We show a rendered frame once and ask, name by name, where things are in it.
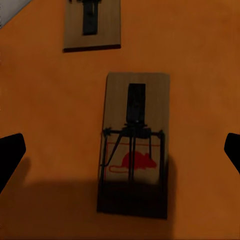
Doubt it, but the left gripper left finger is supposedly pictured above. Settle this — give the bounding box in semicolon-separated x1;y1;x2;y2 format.
0;133;26;193

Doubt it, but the mousetrap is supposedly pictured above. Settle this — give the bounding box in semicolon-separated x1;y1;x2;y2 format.
63;0;121;52
96;72;171;220

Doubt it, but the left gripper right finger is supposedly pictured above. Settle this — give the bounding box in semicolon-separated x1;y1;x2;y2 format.
224;133;240;173

